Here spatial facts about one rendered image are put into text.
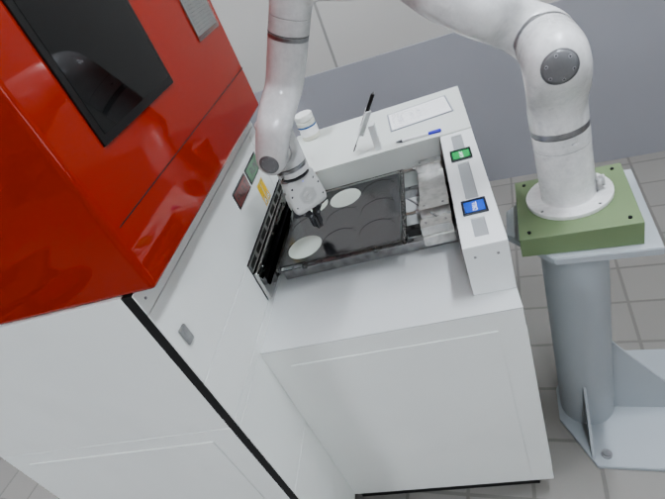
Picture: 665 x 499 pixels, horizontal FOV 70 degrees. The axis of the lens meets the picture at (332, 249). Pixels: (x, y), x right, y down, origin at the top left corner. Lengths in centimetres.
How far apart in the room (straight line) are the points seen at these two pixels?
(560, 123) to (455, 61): 167
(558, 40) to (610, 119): 197
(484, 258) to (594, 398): 81
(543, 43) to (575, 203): 39
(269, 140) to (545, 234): 66
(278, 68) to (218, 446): 85
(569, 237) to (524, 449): 64
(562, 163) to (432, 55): 167
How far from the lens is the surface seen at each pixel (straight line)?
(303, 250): 133
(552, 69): 100
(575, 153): 116
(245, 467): 126
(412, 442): 148
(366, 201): 142
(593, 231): 117
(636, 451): 183
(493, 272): 109
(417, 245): 128
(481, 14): 103
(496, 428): 143
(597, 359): 160
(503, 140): 292
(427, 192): 140
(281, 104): 110
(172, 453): 128
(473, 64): 274
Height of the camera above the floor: 161
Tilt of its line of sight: 34 degrees down
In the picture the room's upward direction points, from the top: 25 degrees counter-clockwise
